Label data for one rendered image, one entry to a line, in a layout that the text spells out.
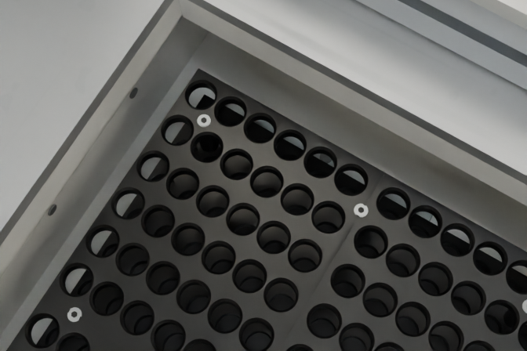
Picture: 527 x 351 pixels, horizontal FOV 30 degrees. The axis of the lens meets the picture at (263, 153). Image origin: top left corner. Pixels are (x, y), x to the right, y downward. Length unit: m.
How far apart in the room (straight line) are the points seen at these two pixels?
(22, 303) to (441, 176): 0.20
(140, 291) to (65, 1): 0.11
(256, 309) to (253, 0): 0.12
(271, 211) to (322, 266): 0.03
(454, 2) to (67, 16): 0.14
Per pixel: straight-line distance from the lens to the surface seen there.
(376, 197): 0.39
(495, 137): 0.36
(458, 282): 0.39
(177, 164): 0.40
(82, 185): 0.44
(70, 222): 0.46
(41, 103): 0.37
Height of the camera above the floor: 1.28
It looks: 71 degrees down
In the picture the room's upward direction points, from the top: 5 degrees counter-clockwise
